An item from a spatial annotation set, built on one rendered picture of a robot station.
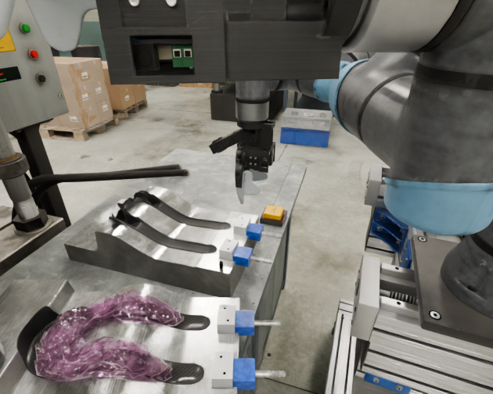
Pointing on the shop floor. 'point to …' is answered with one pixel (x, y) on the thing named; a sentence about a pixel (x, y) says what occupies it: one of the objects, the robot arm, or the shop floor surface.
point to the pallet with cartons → (124, 96)
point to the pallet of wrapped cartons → (81, 100)
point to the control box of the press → (28, 94)
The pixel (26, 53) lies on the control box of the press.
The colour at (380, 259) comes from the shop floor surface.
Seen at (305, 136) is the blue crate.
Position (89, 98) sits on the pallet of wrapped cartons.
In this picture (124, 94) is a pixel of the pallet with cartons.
